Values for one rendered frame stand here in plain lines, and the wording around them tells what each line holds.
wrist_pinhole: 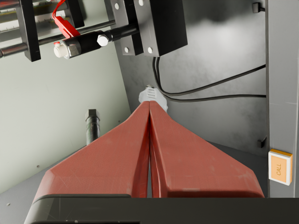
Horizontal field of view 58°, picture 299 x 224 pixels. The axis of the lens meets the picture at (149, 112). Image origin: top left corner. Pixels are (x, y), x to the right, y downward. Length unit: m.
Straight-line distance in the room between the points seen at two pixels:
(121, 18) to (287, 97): 0.30
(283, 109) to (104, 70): 0.53
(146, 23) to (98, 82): 0.36
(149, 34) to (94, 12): 0.34
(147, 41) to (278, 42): 0.21
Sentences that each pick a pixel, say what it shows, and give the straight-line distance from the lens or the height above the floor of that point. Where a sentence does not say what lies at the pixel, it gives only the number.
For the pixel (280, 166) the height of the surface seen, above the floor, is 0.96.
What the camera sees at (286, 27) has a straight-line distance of 0.38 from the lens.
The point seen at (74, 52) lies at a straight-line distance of 0.39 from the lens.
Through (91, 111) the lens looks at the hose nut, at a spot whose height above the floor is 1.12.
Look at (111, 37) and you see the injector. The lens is 0.45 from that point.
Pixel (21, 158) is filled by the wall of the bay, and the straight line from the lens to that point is 0.73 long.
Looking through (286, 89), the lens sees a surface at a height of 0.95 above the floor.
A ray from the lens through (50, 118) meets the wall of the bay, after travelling 0.73.
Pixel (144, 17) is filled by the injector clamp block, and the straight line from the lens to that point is 0.47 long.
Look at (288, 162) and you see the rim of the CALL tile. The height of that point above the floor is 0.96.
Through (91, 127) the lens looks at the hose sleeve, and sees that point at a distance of 0.38.
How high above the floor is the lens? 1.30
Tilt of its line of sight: 36 degrees down
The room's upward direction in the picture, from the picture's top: 120 degrees counter-clockwise
